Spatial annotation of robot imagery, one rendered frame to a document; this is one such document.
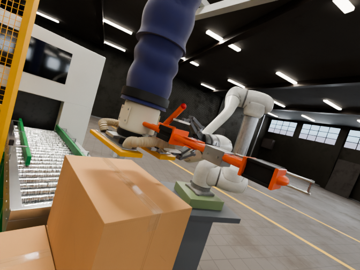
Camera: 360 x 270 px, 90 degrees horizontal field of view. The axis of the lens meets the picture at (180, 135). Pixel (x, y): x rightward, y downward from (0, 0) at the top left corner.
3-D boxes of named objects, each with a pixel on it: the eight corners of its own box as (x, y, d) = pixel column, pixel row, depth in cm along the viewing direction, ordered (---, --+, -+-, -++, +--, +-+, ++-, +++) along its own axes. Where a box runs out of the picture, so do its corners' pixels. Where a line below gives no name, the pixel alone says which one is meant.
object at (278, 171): (237, 174, 45) (243, 155, 45) (248, 174, 50) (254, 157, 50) (271, 190, 39) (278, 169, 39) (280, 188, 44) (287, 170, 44)
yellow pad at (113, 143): (89, 132, 89) (91, 122, 88) (108, 135, 96) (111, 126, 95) (119, 156, 65) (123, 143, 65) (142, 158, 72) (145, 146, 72)
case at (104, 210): (46, 223, 98) (65, 154, 95) (115, 212, 126) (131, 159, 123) (69, 341, 56) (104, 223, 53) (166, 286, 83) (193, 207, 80)
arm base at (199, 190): (199, 183, 159) (200, 177, 158) (215, 196, 140) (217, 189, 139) (181, 182, 149) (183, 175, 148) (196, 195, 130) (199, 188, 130)
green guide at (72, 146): (54, 129, 294) (55, 124, 293) (62, 130, 301) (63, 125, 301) (83, 167, 183) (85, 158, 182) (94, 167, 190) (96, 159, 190)
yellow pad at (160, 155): (124, 137, 102) (126, 129, 102) (138, 140, 109) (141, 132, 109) (159, 159, 79) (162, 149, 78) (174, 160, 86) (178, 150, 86)
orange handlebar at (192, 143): (109, 112, 102) (111, 106, 102) (151, 123, 124) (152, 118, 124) (282, 191, 39) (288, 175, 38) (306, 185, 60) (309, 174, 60)
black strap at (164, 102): (112, 91, 85) (114, 83, 85) (151, 105, 102) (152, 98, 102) (136, 97, 70) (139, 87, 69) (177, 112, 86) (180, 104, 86)
